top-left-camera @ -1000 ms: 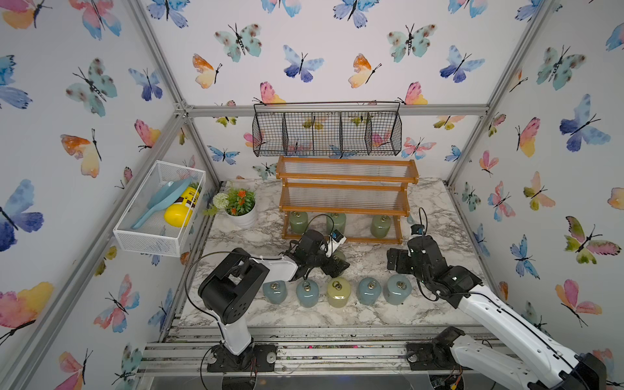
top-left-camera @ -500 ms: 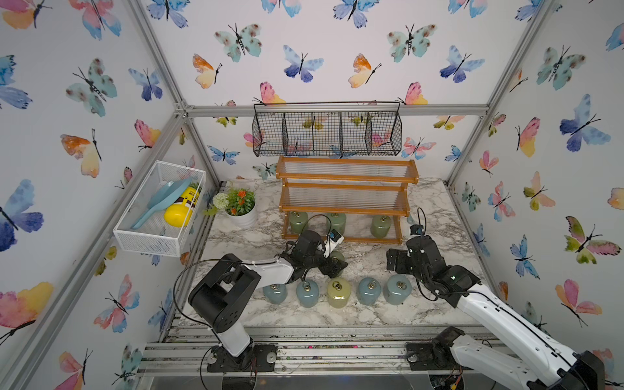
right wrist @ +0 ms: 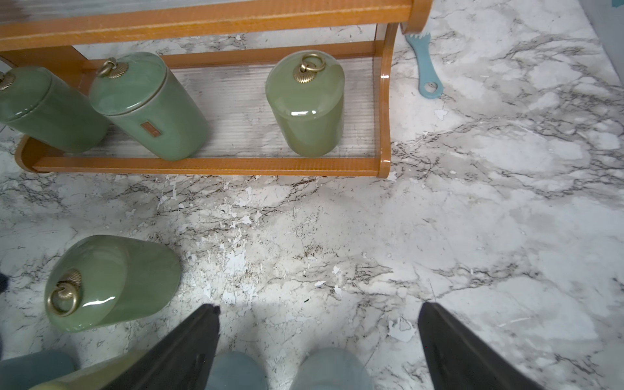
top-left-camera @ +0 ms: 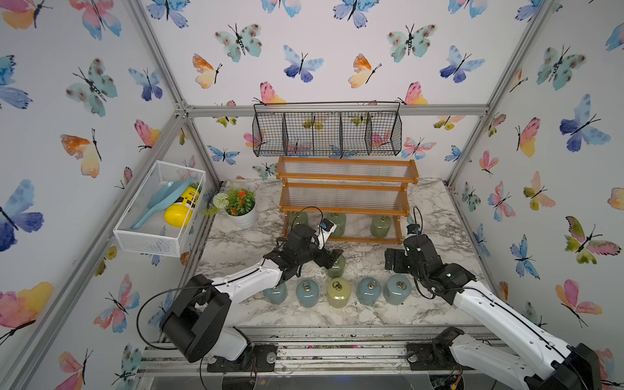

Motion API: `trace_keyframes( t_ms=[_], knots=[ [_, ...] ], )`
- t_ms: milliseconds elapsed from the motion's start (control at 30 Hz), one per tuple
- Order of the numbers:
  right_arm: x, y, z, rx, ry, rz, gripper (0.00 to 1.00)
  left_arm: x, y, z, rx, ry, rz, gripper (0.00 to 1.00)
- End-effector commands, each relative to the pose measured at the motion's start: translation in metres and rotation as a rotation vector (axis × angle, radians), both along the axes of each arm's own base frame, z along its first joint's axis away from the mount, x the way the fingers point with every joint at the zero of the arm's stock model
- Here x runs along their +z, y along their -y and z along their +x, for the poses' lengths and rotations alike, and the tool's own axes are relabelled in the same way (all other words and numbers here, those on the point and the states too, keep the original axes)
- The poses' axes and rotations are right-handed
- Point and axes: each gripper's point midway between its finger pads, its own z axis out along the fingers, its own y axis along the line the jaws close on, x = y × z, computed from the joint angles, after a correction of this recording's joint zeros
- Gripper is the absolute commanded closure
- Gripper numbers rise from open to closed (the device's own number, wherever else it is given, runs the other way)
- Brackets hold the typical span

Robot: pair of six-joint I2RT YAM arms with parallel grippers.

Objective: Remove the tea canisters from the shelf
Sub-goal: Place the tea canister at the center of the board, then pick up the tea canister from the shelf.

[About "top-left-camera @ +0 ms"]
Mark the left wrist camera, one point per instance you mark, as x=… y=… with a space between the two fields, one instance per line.
x=326 y=228

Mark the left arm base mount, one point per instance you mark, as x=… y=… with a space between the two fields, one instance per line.
x=242 y=357

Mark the blue canister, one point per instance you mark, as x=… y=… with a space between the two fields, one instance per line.
x=397 y=289
x=276 y=295
x=307 y=293
x=368 y=291

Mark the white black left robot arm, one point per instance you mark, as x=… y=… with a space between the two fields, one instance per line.
x=195 y=323

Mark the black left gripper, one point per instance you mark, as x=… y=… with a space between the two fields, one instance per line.
x=331 y=259

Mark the yellow canister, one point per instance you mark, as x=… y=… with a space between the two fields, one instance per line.
x=339 y=292

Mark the green canister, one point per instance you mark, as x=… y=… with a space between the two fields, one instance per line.
x=380 y=226
x=297 y=218
x=338 y=268
x=339 y=220

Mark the aluminium front rail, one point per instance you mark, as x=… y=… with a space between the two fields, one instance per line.
x=317 y=351

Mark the black wire wall basket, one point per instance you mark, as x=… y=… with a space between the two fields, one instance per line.
x=338 y=130

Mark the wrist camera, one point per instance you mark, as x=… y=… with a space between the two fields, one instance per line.
x=326 y=228
x=413 y=229

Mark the yellow bottle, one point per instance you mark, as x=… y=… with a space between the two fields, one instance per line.
x=180 y=212

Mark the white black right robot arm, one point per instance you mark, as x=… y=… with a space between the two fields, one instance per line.
x=536 y=360

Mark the white potted flower plant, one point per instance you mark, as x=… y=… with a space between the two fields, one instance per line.
x=239 y=204

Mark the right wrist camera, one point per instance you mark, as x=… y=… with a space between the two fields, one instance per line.
x=413 y=229

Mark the white wire wall basket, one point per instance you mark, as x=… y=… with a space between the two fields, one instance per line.
x=158 y=218

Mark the wooden three-tier shelf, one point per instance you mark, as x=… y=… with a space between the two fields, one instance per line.
x=370 y=187

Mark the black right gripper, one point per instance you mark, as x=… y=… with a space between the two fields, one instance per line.
x=400 y=254

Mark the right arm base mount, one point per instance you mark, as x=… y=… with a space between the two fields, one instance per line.
x=436 y=354

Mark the light blue plastic scoop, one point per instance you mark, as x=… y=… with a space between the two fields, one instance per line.
x=162 y=199

